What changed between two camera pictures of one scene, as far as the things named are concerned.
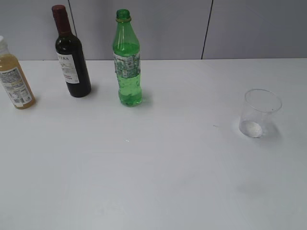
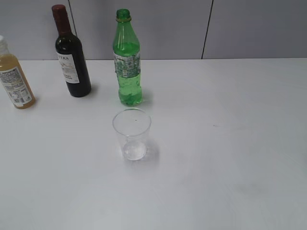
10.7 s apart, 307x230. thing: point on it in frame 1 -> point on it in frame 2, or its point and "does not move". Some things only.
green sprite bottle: x=126 y=52 does not move
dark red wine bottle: x=71 y=56 does not move
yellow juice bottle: x=13 y=80 does not move
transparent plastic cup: x=259 y=113 -> x=132 y=126
